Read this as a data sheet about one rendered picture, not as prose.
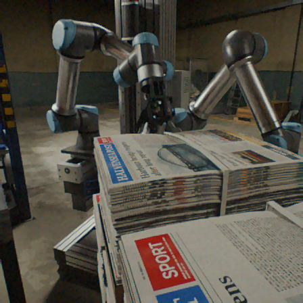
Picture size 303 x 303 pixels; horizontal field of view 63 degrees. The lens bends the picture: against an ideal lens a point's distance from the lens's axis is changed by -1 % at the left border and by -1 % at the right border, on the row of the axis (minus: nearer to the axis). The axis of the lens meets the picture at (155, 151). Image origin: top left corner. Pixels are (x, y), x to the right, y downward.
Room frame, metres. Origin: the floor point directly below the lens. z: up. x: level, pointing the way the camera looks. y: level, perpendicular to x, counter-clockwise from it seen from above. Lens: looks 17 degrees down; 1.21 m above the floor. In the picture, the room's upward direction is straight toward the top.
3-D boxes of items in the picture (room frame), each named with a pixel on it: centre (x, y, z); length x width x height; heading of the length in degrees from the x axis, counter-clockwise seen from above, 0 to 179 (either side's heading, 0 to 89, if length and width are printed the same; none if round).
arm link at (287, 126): (0.92, -0.50, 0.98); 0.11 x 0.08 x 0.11; 135
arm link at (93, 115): (1.36, 0.38, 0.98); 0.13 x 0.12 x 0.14; 133
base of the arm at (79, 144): (1.36, 0.37, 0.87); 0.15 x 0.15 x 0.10
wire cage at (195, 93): (8.77, -1.04, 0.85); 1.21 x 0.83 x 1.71; 35
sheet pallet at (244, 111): (6.61, -2.84, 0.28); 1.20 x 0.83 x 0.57; 35
